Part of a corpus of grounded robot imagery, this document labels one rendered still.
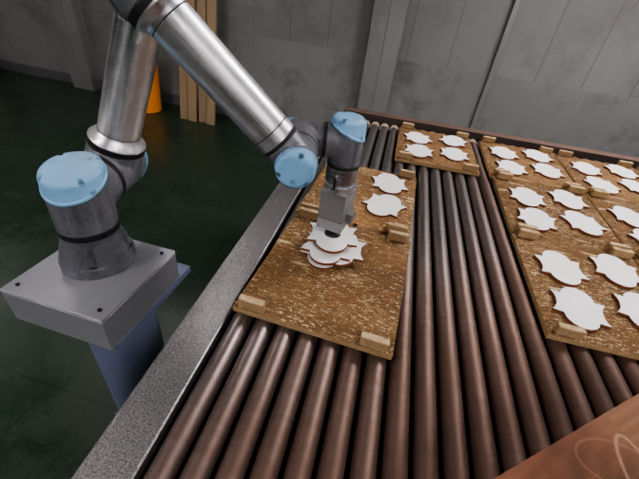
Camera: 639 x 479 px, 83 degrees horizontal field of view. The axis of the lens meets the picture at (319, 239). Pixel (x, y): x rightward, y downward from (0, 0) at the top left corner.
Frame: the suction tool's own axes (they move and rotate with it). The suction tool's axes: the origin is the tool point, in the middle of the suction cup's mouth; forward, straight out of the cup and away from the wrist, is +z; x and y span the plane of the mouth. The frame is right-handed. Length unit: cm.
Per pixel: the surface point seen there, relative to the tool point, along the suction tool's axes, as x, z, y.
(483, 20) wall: -5, -34, 327
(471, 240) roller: -35.1, 5.9, 29.1
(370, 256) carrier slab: -10.5, 4.1, 3.0
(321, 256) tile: -0.6, 0.8, -7.7
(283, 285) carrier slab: 4.0, 4.1, -18.4
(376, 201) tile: -3.4, 3.2, 30.6
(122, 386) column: 40, 41, -41
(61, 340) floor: 119, 98, -19
